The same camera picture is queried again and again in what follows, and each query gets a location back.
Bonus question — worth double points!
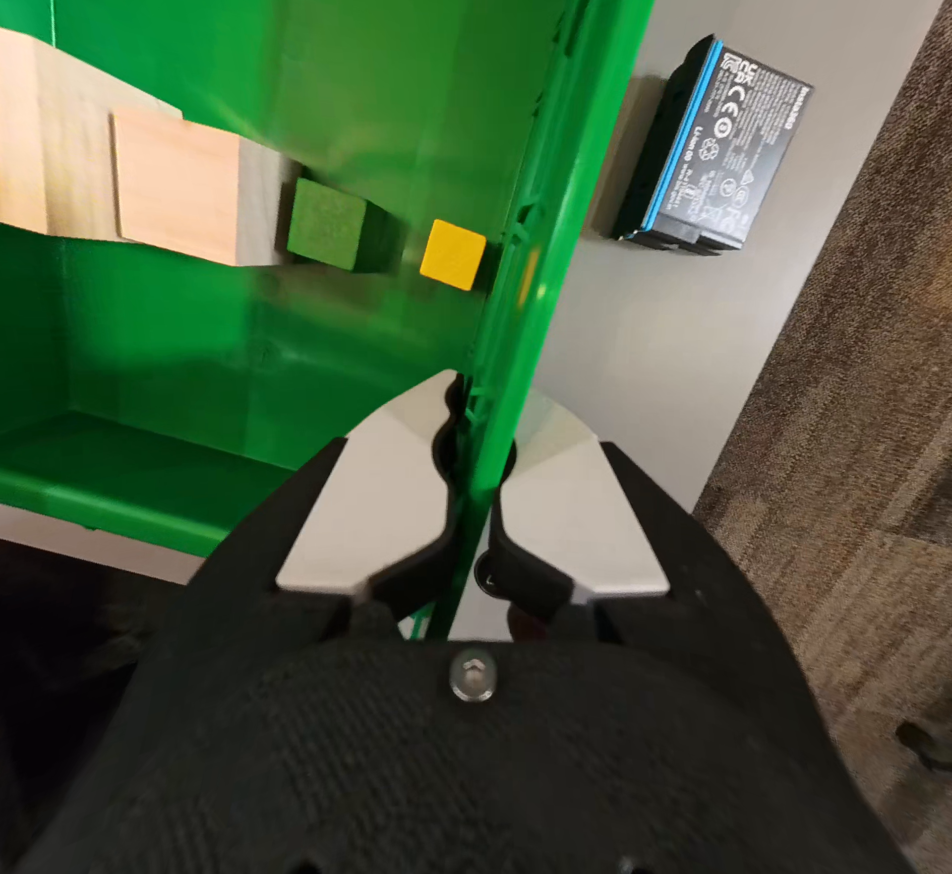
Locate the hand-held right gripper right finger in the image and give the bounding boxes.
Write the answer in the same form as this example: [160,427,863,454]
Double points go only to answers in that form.
[476,389,670,626]

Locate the green plastic bin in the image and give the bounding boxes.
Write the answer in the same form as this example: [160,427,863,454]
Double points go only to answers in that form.
[0,0,682,641]

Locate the small green cube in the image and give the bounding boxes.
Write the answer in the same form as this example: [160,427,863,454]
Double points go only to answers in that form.
[286,178,404,274]

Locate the large wooden cube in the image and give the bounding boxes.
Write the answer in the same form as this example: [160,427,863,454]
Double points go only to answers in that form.
[0,29,184,244]

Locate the black camera battery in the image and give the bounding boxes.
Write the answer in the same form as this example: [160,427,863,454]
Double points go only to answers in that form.
[610,35,815,257]

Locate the small yellow cube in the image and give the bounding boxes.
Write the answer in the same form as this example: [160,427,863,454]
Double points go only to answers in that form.
[418,219,488,292]

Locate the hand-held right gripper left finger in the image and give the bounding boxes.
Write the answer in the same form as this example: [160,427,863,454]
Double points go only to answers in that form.
[275,370,466,619]

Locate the medium wooden cube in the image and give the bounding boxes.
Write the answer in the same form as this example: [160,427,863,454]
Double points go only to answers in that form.
[110,108,302,269]

